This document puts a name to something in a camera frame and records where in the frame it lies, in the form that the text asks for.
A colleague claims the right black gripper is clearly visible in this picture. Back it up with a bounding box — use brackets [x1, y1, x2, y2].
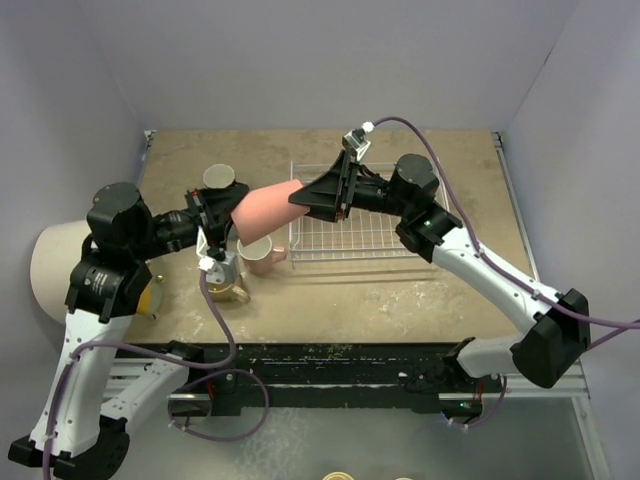
[291, 150, 411, 223]

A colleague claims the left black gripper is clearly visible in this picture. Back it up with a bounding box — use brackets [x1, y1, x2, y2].
[131, 188, 250, 261]

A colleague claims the black hexagonal ceramic mug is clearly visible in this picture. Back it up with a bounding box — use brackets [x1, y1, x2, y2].
[202, 164, 236, 189]

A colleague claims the salmon tall tumbler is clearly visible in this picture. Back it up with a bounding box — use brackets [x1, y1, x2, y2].
[231, 179, 309, 246]

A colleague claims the pink cup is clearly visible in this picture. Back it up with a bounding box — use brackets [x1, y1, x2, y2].
[237, 235, 288, 275]

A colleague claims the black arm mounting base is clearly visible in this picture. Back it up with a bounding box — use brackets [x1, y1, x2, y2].
[139, 342, 506, 416]

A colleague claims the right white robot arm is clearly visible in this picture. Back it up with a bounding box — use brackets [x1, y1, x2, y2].
[289, 151, 590, 391]

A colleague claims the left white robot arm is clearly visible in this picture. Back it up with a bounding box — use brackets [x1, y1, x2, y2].
[8, 182, 249, 479]

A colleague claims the large cream cylindrical bucket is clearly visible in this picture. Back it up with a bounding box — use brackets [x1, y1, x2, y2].
[30, 220, 90, 324]

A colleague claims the white wire dish rack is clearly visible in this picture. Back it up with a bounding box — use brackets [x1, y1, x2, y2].
[294, 154, 461, 261]

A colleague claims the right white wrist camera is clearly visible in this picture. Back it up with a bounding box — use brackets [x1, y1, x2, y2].
[342, 121, 375, 163]

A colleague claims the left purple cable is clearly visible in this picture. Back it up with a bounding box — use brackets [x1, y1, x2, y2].
[42, 269, 271, 480]

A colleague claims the purple cable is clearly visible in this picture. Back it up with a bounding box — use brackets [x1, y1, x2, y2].
[42, 269, 271, 480]
[372, 116, 640, 431]

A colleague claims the right aluminium table rail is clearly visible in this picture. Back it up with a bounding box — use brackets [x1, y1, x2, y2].
[491, 131, 540, 281]

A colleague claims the aluminium front frame rail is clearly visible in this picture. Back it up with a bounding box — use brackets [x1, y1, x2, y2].
[101, 358, 587, 402]

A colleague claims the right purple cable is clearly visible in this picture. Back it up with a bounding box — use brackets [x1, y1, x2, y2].
[372, 116, 640, 431]

